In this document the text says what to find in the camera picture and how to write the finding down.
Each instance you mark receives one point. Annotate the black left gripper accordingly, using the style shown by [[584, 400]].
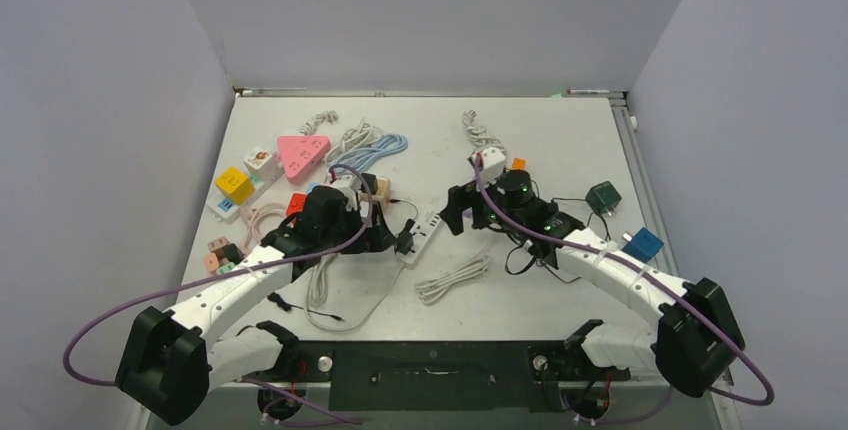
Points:
[[376, 238]]

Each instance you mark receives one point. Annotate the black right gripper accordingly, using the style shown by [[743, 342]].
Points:
[[464, 197]]

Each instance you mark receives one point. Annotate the orange power strip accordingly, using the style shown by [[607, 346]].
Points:
[[519, 164]]

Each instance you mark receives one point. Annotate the black plug adapter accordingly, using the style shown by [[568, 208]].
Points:
[[404, 240]]

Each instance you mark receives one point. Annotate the green cube socket adapter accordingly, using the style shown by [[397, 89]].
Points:
[[603, 198]]

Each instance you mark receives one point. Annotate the black power adapter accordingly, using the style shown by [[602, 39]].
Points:
[[585, 213]]

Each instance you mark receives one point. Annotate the white USB power strip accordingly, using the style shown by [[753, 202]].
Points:
[[427, 225]]

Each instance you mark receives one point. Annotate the blue cube socket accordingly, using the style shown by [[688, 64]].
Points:
[[643, 245]]

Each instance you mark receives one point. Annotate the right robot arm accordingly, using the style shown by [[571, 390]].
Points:
[[688, 333]]

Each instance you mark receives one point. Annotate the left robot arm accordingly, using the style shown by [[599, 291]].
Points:
[[174, 357]]

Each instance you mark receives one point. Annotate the red cube socket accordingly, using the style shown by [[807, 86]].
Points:
[[296, 203]]

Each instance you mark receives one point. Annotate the beige cube socket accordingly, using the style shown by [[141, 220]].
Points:
[[380, 188]]

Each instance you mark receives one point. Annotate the white picture cube socket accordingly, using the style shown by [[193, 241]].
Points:
[[262, 164]]

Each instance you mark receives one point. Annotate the yellow cube socket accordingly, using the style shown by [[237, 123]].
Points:
[[235, 185]]

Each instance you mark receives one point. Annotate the pink round socket base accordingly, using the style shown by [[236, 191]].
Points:
[[222, 252]]

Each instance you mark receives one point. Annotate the pink triangular power strip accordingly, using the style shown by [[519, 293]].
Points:
[[300, 154]]

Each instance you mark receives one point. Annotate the white flat power strip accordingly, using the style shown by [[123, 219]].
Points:
[[223, 209]]

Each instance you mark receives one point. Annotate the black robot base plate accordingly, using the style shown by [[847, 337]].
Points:
[[442, 375]]

